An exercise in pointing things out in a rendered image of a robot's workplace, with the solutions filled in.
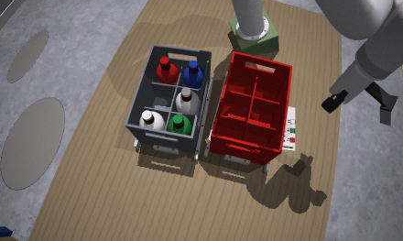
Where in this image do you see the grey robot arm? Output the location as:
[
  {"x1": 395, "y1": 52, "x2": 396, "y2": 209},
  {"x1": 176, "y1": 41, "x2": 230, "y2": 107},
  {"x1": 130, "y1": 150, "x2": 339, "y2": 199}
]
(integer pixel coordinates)
[{"x1": 232, "y1": 0, "x2": 403, "y2": 126}]

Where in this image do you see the white paper pick list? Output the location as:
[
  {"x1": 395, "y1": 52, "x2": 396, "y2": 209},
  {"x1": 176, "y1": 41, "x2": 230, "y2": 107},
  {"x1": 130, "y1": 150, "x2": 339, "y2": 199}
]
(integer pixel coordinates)
[{"x1": 282, "y1": 107, "x2": 295, "y2": 151}]

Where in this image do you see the green bottle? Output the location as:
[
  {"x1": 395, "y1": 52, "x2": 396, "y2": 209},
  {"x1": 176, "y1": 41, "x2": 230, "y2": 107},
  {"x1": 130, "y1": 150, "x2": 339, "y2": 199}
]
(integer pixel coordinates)
[{"x1": 168, "y1": 115, "x2": 192, "y2": 136}]

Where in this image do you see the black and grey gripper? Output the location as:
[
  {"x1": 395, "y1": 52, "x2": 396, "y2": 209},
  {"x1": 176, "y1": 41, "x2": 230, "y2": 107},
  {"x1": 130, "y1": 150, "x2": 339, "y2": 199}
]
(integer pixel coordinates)
[{"x1": 321, "y1": 52, "x2": 384, "y2": 114}]

